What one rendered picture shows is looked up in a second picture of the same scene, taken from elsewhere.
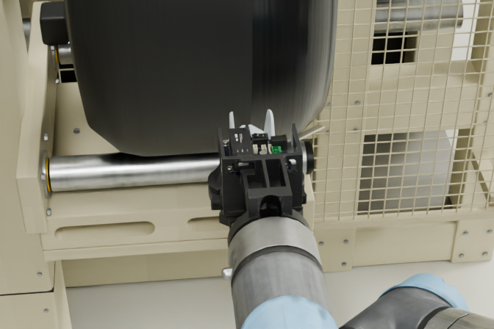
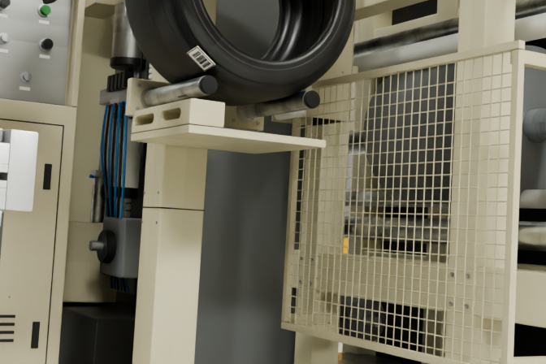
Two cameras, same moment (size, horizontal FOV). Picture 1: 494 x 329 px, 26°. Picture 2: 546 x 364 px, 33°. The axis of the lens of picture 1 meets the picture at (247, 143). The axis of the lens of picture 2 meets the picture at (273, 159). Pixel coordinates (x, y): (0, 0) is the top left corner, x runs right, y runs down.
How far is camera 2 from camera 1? 243 cm
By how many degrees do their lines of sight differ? 75
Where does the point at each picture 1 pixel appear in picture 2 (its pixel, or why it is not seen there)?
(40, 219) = (128, 105)
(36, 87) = not seen: hidden behind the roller
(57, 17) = not seen: hidden behind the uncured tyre
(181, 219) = (159, 112)
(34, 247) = (160, 171)
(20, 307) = (151, 218)
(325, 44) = not seen: outside the picture
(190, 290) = not seen: outside the picture
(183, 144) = (145, 39)
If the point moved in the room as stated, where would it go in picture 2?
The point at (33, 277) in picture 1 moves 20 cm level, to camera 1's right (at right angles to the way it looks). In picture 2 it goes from (157, 195) to (181, 194)
